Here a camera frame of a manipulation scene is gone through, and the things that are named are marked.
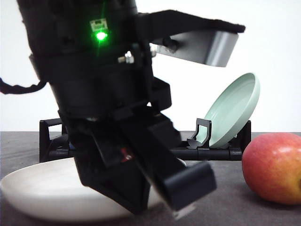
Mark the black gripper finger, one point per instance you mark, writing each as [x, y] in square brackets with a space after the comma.
[117, 176]
[159, 147]

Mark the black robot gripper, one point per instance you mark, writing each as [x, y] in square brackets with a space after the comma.
[111, 104]

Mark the white plate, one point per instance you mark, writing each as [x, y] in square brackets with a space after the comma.
[51, 188]

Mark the red yellow pomegranate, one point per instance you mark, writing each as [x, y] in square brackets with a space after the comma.
[271, 165]

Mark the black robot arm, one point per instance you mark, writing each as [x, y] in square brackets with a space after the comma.
[54, 26]

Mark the green plate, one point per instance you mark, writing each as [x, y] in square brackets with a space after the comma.
[232, 112]

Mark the black plastic dish rack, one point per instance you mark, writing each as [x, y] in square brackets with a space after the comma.
[199, 147]

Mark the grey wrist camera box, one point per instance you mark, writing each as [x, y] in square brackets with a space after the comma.
[189, 37]

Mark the black braided cable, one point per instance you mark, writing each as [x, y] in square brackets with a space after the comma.
[16, 89]

